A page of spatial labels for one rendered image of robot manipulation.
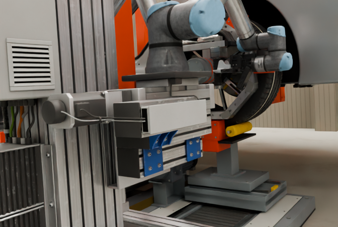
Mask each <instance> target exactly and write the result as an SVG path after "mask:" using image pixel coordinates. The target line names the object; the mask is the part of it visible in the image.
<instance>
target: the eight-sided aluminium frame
mask: <svg viewBox="0 0 338 227"><path fill-rule="evenodd" d="M224 20H225V19H224ZM226 21H227V20H225V22H224V25H223V27H222V29H223V30H226V31H228V32H230V33H231V34H232V36H233V38H234V40H235V41H237V39H238V35H237V33H236V31H235V29H234V28H232V27H231V26H229V25H228V24H226ZM251 53H257V51H251V52H245V54H251ZM257 89H258V74H257V73H254V72H252V74H251V76H250V78H249V80H248V82H247V84H246V87H245V88H244V90H243V91H242V92H241V93H240V94H239V95H238V96H237V98H236V99H235V100H234V101H233V102H232V104H231V105H230V106H229V107H228V108H227V109H226V111H211V119H230V118H233V117H234V115H236V113H237V112H238V111H239V110H240V108H241V107H242V106H243V105H244V104H245V103H246V102H247V100H248V99H249V98H250V97H251V96H252V95H253V94H254V93H255V92H256V90H257Z"/></svg>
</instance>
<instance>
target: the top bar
mask: <svg viewBox="0 0 338 227"><path fill-rule="evenodd" d="M218 46H220V47H228V42H227V41H226V40H223V41H216V42H208V43H198V44H192V45H185V46H183V51H184V52H188V51H196V50H205V49H210V48H211V47H218Z"/></svg>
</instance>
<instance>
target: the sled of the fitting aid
mask: <svg viewBox="0 0 338 227"><path fill-rule="evenodd" d="M184 189H185V200H190V201H197V202H204V203H210V204H217V205H224V206H231V207H237V208H244V209H251V210H258V211H265V212H266V211H267V210H268V209H270V208H271V207H272V206H273V205H274V204H275V203H276V202H278V201H279V200H280V199H281V198H282V197H283V196H284V195H286V194H287V184H286V181H281V180H271V179H268V180H266V181H265V182H263V183H262V184H260V185H259V186H257V187H256V188H254V189H253V190H252V191H242V190H234V189H225V188H217V187H208V186H200V185H192V184H190V185H188V186H186V187H184Z"/></svg>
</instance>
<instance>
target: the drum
mask: <svg viewBox="0 0 338 227"><path fill-rule="evenodd" d="M187 62H188V65H189V71H212V77H205V78H198V83H199V84H207V83H213V82H214V72H213V68H214V67H213V59H212V58H202V57H197V58H192V59H189V60H188V61H187Z"/></svg>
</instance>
